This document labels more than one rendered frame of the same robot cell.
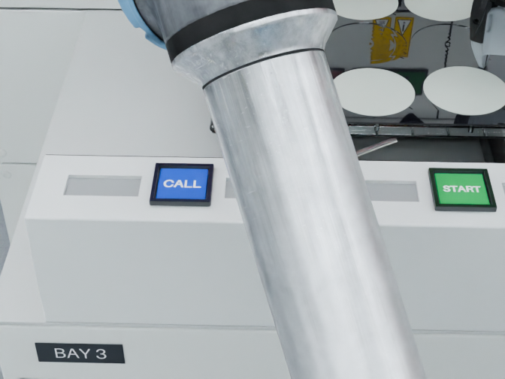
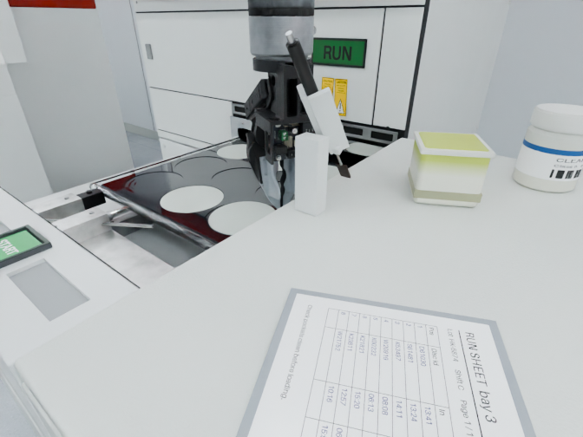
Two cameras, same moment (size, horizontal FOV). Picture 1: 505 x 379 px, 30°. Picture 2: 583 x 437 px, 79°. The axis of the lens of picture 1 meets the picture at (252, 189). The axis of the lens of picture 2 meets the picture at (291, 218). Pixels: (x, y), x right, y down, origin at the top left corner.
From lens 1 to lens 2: 92 cm
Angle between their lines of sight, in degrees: 31
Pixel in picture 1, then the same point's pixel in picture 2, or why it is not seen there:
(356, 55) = (222, 180)
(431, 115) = (193, 221)
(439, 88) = (230, 210)
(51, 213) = not seen: outside the picture
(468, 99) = (232, 222)
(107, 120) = not seen: hidden behind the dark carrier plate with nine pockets
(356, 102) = (172, 199)
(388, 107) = (181, 208)
